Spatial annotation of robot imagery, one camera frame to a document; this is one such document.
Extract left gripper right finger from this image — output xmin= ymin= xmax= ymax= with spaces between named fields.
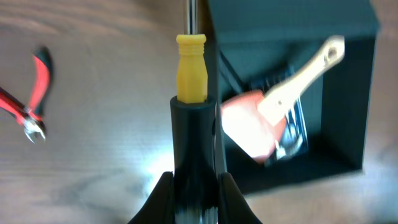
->
xmin=218 ymin=172 xmax=262 ymax=224

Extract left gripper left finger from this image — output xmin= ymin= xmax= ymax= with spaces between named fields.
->
xmin=128 ymin=172 xmax=175 ymax=224

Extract black yellow screwdriver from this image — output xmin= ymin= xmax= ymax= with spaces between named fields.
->
xmin=170 ymin=0 xmax=218 ymax=223

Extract orange scraper wooden handle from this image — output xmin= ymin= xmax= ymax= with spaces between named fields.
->
xmin=221 ymin=35 xmax=345 ymax=164

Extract black handled claw hammer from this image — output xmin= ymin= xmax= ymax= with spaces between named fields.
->
xmin=219 ymin=51 xmax=304 ymax=162

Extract black open gift box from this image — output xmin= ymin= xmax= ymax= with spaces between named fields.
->
xmin=208 ymin=0 xmax=379 ymax=194

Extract red handled pliers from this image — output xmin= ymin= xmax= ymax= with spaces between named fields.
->
xmin=1 ymin=45 xmax=53 ymax=142

